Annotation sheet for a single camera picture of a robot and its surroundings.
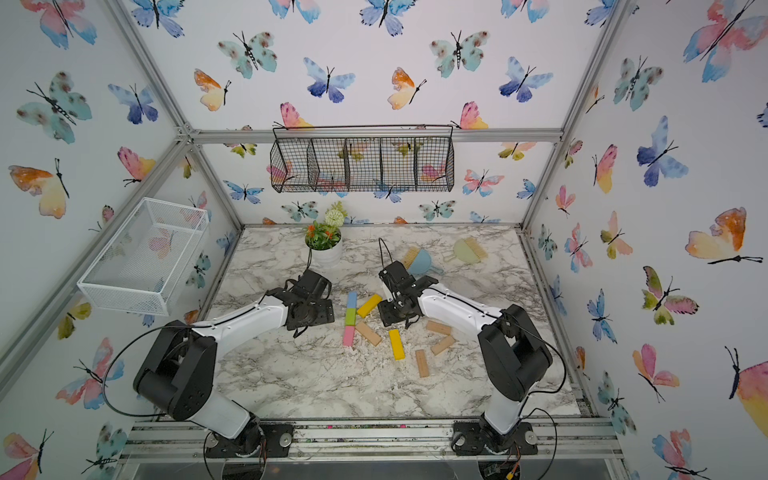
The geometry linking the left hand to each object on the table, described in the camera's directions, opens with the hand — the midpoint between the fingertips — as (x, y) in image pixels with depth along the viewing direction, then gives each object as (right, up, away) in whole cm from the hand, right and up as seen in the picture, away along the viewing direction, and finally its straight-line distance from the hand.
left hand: (322, 313), depth 92 cm
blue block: (+7, +3, +9) cm, 12 cm away
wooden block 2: (+35, -4, +2) cm, 35 cm away
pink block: (+8, -7, +3) cm, 11 cm away
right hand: (+21, +1, -4) cm, 21 cm away
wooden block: (+15, -7, -1) cm, 16 cm away
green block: (+8, -2, +4) cm, 9 cm away
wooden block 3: (+37, -9, -2) cm, 38 cm away
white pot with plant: (0, +23, +4) cm, 23 cm away
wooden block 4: (+30, -13, -6) cm, 33 cm away
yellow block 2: (+23, -9, -2) cm, 24 cm away
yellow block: (+14, +1, +6) cm, 15 cm away
